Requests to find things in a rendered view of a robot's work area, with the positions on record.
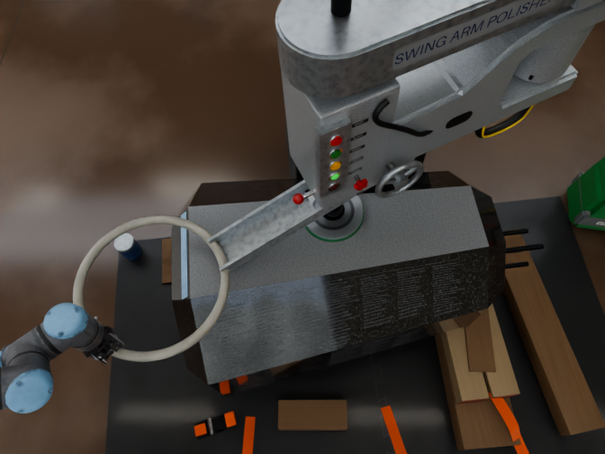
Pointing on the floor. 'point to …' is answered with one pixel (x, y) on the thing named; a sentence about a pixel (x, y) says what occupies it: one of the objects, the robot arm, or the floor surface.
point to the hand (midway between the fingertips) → (107, 347)
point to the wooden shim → (167, 260)
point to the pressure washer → (588, 198)
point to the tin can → (128, 246)
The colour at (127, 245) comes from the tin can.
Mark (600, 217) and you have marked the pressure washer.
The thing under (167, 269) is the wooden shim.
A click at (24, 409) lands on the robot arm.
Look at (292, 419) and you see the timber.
